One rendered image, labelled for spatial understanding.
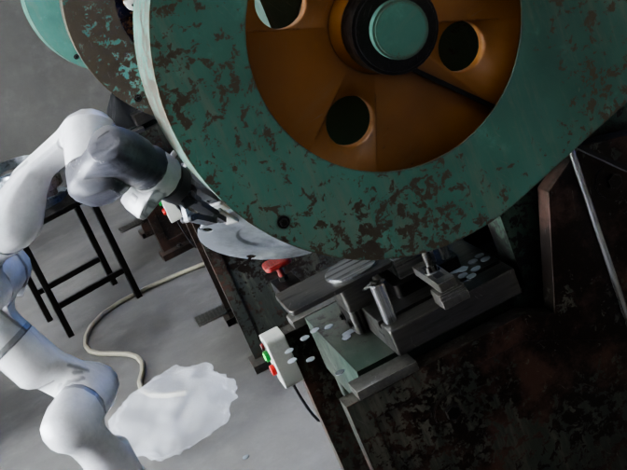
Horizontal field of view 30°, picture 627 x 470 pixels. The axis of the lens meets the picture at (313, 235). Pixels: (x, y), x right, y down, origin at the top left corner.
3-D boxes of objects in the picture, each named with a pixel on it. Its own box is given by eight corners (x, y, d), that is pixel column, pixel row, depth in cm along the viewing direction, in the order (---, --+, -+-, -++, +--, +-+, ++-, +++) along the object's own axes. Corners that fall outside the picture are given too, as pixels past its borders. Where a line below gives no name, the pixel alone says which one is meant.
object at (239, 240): (311, 265, 264) (311, 261, 265) (353, 215, 239) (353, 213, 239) (185, 254, 256) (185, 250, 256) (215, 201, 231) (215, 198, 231)
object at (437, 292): (445, 310, 240) (428, 267, 236) (415, 288, 255) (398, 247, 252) (470, 297, 241) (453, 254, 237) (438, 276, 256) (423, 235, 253)
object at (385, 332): (399, 356, 242) (389, 332, 240) (333, 297, 284) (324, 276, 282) (522, 292, 247) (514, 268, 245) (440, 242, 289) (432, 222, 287)
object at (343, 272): (313, 363, 254) (289, 311, 250) (295, 343, 267) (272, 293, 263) (413, 311, 258) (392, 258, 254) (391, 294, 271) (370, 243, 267)
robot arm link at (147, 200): (167, 141, 215) (185, 152, 220) (113, 157, 221) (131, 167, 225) (167, 203, 211) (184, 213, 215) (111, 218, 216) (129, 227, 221)
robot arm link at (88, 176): (88, 172, 223) (91, 220, 219) (40, 147, 212) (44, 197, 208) (165, 138, 216) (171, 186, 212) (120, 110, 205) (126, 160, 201)
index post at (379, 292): (387, 325, 244) (370, 285, 240) (383, 321, 246) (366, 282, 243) (399, 319, 244) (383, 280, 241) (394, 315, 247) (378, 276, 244)
